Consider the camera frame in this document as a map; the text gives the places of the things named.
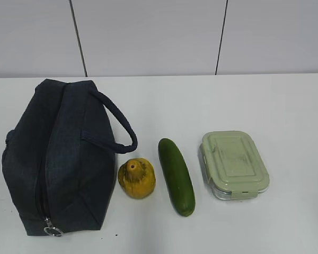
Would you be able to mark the yellow toy squash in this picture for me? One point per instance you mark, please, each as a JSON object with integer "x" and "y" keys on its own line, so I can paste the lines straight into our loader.
{"x": 137, "y": 178}

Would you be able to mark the green cucumber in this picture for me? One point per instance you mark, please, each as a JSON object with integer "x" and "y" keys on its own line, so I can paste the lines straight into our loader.
{"x": 177, "y": 177}

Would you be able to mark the dark blue insulated lunch bag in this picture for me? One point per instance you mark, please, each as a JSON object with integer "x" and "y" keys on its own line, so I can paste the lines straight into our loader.
{"x": 59, "y": 162}

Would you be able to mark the green lidded glass container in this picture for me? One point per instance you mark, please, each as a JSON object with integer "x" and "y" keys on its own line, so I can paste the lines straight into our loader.
{"x": 232, "y": 165}

